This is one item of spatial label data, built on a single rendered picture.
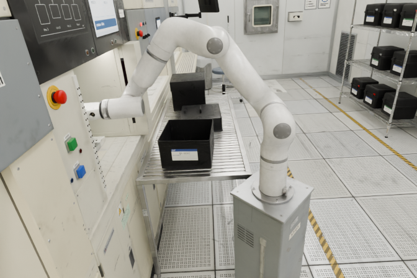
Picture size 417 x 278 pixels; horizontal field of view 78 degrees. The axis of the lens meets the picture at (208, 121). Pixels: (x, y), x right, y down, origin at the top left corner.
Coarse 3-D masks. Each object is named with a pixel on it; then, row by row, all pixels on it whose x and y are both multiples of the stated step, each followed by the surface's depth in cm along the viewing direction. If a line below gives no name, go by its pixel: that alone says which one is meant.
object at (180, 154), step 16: (176, 128) 161; (192, 128) 160; (208, 128) 159; (160, 144) 135; (176, 144) 134; (192, 144) 133; (208, 144) 133; (176, 160) 138; (192, 160) 138; (208, 160) 137
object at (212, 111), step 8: (200, 104) 201; (208, 104) 199; (216, 104) 198; (184, 112) 187; (192, 112) 186; (200, 112) 184; (208, 112) 184; (216, 112) 184; (216, 120) 176; (216, 128) 178
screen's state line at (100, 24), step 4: (96, 20) 102; (100, 20) 105; (104, 20) 110; (108, 20) 114; (112, 20) 119; (96, 24) 102; (100, 24) 105; (104, 24) 110; (108, 24) 114; (112, 24) 119; (116, 24) 124; (96, 28) 101; (100, 28) 105; (104, 28) 109
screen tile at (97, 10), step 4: (100, 0) 106; (100, 4) 106; (92, 8) 99; (96, 8) 102; (100, 8) 106; (92, 12) 99; (96, 12) 102; (100, 12) 106; (96, 16) 102; (100, 16) 106
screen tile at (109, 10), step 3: (102, 0) 109; (111, 0) 119; (111, 3) 119; (105, 6) 112; (108, 6) 115; (111, 6) 119; (105, 9) 112; (108, 9) 115; (111, 9) 119; (105, 12) 112; (108, 12) 115; (111, 12) 118; (105, 15) 112; (108, 15) 114; (111, 15) 118
